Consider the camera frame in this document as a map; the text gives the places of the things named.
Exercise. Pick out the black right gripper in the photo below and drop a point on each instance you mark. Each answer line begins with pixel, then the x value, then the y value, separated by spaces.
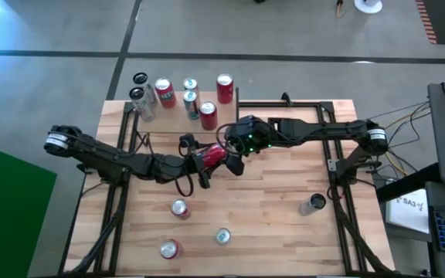
pixel 249 135

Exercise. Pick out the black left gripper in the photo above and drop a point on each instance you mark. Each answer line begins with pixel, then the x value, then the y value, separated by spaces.
pixel 172 168

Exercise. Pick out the orange Fanta can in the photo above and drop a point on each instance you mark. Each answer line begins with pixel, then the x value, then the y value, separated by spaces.
pixel 166 96
pixel 215 154

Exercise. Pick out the red soda can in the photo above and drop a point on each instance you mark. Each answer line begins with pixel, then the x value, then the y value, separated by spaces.
pixel 170 249
pixel 180 208
pixel 208 117

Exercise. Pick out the silver blue Red Bull can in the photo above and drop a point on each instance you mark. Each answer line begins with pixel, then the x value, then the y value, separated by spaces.
pixel 190 83
pixel 192 108
pixel 223 236

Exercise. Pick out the red Coca-Cola can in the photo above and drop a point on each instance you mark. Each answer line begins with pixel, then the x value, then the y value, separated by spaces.
pixel 225 90

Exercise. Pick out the white Celsius can black lid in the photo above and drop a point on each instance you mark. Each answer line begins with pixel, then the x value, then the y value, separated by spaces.
pixel 140 78
pixel 143 108
pixel 311 204

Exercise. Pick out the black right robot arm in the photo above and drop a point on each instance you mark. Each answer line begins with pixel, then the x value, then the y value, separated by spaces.
pixel 323 129

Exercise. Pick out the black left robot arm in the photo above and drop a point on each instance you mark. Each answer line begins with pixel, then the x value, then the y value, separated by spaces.
pixel 102 154

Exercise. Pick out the wooden shelf black metal legs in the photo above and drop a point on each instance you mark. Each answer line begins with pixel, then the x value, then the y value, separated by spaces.
pixel 168 123

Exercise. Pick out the black desk beam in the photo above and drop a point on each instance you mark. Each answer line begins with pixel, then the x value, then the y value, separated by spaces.
pixel 404 186

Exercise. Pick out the white SA3 sign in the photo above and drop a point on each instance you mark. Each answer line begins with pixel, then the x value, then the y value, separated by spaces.
pixel 408 214

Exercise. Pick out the white round stand base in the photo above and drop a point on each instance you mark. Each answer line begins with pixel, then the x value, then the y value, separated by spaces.
pixel 368 7

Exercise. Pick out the green floor mat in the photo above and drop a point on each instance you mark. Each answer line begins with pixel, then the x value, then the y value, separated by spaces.
pixel 6 216

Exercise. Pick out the grey metal bracket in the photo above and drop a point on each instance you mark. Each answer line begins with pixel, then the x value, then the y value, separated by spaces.
pixel 332 165

